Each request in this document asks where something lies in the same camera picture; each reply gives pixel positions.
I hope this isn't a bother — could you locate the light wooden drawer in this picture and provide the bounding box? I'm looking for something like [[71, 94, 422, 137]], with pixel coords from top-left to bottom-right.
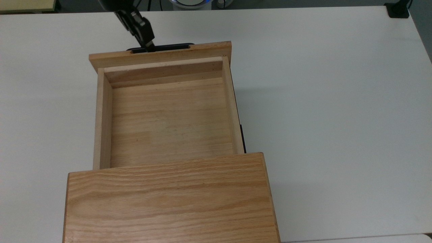
[[89, 41, 245, 170]]

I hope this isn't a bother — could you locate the yellowish wooden table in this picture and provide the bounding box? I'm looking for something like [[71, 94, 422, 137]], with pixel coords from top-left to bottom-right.
[[0, 0, 57, 14]]

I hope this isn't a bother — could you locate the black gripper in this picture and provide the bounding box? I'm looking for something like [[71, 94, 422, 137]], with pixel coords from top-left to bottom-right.
[[98, 0, 156, 53]]

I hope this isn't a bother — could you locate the black table clamp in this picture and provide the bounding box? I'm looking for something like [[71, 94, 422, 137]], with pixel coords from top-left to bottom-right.
[[384, 0, 413, 19]]

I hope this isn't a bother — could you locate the oak wooden cabinet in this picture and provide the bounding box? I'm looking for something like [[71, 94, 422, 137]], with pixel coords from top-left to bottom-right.
[[62, 152, 281, 243]]

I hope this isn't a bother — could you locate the white blue round device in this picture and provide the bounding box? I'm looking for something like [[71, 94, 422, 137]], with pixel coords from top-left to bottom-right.
[[170, 0, 233, 10]]

